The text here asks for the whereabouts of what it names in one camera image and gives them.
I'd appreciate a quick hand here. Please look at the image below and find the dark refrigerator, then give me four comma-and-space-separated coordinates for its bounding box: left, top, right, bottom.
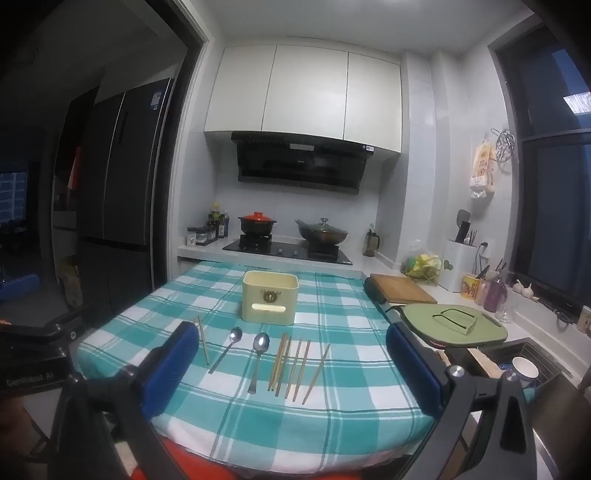
76, 78, 176, 319

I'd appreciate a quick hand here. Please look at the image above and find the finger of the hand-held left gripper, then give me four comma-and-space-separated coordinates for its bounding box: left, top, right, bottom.
0, 273, 41, 303
41, 305, 93, 344

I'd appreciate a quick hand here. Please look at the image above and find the wooden chopstick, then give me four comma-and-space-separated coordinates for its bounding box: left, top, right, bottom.
198, 316, 210, 366
268, 334, 284, 391
277, 336, 291, 398
285, 340, 302, 400
272, 335, 288, 393
293, 340, 311, 402
302, 344, 332, 405

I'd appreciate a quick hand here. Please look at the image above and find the white bowl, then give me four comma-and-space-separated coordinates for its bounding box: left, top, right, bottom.
512, 356, 539, 382

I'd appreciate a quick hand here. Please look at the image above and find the black spatula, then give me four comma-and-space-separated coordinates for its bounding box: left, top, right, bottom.
455, 209, 472, 244

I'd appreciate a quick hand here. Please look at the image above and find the black gas hob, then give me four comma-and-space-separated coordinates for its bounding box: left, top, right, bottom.
222, 233, 354, 266

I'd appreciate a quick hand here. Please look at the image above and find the purple bottle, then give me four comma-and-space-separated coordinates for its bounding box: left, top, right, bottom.
485, 270, 509, 313

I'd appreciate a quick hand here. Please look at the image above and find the navy cream striped cloth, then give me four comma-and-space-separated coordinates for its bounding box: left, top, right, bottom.
466, 348, 503, 384

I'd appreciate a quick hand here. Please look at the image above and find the black clay pot red lid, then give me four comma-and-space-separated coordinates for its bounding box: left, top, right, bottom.
238, 211, 278, 236

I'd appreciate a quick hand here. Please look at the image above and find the yellow printed mug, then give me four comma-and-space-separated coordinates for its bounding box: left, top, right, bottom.
462, 272, 483, 301

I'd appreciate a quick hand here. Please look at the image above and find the bag of yellow green sponges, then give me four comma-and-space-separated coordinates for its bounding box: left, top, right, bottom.
401, 251, 444, 283

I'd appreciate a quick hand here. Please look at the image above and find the dark wok with glass lid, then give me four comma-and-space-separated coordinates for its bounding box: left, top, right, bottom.
294, 218, 349, 245

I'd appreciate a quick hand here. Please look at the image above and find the white wall cabinet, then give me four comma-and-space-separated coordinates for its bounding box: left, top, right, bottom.
204, 45, 403, 154

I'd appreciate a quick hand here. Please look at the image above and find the large metal spoon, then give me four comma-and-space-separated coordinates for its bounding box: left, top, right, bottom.
247, 331, 271, 394

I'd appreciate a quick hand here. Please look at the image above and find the black range hood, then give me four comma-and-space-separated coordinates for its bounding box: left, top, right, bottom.
231, 131, 375, 195

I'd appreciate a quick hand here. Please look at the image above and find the dark window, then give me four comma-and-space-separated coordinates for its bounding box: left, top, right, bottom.
487, 18, 591, 319

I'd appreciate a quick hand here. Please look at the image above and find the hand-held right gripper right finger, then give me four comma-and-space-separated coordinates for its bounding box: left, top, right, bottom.
386, 322, 539, 480

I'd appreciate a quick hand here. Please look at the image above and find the steel sink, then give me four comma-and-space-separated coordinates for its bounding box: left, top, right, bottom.
445, 337, 578, 407

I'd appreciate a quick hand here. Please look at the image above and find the teal checked tablecloth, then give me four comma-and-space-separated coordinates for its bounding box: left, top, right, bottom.
76, 261, 444, 472

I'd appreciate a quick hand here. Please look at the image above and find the wooden cutting board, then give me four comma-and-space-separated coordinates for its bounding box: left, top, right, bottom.
369, 273, 438, 305

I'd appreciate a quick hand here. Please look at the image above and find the cardboard box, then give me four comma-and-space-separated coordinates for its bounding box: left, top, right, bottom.
58, 256, 84, 308

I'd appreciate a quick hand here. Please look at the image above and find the small metal spoon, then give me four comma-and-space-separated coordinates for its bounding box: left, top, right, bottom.
209, 326, 244, 374

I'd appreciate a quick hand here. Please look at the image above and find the white knife block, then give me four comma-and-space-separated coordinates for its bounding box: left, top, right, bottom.
444, 239, 478, 292

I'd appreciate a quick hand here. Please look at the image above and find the metal wire trivet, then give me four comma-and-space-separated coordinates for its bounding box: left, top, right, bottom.
490, 128, 515, 163

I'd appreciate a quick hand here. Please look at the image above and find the cream utensil holder box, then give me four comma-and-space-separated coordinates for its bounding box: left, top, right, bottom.
241, 271, 298, 326

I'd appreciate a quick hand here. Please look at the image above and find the dark door frame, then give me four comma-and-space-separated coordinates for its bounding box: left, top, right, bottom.
139, 0, 206, 296

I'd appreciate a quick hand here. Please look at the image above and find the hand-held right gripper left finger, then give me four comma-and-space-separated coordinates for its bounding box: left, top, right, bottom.
46, 320, 201, 480

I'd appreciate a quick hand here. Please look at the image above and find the red plastic stool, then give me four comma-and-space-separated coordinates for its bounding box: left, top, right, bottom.
131, 436, 232, 480

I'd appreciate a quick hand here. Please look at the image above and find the hanging printed bag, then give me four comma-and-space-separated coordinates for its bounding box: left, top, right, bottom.
470, 138, 498, 195

